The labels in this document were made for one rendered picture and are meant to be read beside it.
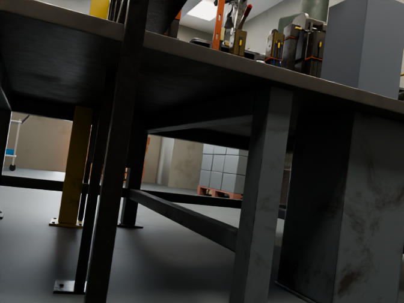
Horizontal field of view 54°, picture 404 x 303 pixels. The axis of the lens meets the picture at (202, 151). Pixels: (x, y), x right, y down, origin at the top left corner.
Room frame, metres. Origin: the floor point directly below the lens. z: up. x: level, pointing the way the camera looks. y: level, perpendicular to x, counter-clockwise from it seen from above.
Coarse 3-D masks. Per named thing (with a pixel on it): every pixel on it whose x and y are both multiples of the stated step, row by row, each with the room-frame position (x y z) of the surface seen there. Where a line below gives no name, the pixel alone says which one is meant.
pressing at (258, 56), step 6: (192, 42) 1.85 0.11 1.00; (198, 42) 1.84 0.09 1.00; (204, 42) 1.80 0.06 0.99; (210, 42) 1.81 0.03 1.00; (222, 48) 1.88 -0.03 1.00; (228, 48) 1.84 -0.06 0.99; (246, 54) 1.93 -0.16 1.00; (252, 54) 1.91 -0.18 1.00; (258, 54) 1.88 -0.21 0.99; (264, 54) 1.89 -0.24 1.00; (402, 90) 2.20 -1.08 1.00
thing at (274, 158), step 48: (0, 96) 1.54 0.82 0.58; (240, 96) 1.23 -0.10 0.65; (288, 96) 1.10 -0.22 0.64; (0, 144) 2.12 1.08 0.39; (144, 144) 2.43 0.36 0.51; (240, 144) 2.70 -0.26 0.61; (288, 144) 2.40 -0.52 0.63; (144, 192) 2.24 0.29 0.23; (240, 240) 1.13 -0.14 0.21; (240, 288) 1.10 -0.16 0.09
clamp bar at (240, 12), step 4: (240, 0) 1.77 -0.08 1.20; (244, 0) 1.76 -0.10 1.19; (240, 4) 1.78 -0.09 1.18; (244, 4) 1.78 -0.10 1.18; (240, 8) 1.78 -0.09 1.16; (244, 8) 1.79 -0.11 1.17; (236, 12) 1.80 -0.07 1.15; (240, 12) 1.78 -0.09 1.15; (236, 16) 1.79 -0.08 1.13; (240, 16) 1.79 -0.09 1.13; (236, 20) 1.79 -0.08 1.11; (236, 24) 1.79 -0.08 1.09
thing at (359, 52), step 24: (360, 0) 1.36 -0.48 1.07; (384, 0) 1.36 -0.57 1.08; (336, 24) 1.46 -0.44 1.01; (360, 24) 1.35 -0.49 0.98; (384, 24) 1.37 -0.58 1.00; (336, 48) 1.45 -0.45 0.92; (360, 48) 1.34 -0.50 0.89; (384, 48) 1.37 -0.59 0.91; (336, 72) 1.43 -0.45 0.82; (360, 72) 1.33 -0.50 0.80; (384, 72) 1.38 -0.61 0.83
